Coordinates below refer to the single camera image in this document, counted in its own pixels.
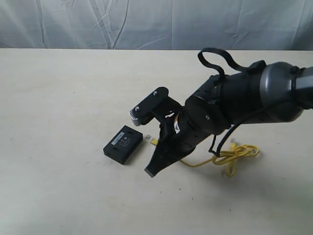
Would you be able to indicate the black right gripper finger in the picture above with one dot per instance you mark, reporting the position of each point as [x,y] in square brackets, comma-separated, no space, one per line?
[153,106]
[171,147]

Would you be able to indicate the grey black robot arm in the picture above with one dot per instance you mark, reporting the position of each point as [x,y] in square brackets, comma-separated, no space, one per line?
[273,93]

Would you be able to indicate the black rectangular adapter box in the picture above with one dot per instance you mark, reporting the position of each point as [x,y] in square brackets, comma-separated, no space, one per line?
[123,144]

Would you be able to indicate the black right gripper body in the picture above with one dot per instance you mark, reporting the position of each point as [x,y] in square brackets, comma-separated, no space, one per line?
[201,116]

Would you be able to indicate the grey wrinkled backdrop cloth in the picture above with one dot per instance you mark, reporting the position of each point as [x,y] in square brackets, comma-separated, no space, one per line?
[157,24]

